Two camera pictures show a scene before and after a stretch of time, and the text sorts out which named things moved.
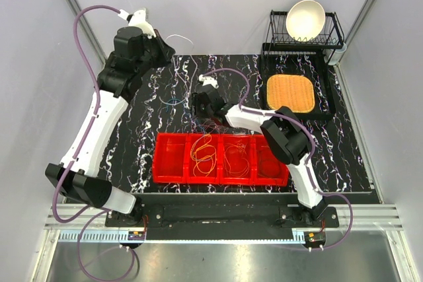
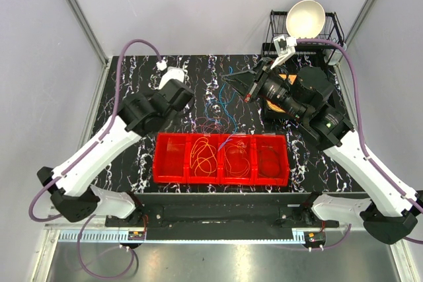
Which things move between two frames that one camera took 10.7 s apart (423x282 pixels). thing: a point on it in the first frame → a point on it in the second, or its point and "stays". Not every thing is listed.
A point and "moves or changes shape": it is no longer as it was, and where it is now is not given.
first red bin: (169, 158) stays
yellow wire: (201, 150) moves or changes shape
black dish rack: (331, 37) stays
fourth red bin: (269, 169) stays
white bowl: (305, 19) stays
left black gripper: (166, 51) → (160, 89)
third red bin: (236, 159) stays
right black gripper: (195, 102) → (250, 82)
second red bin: (203, 156) stays
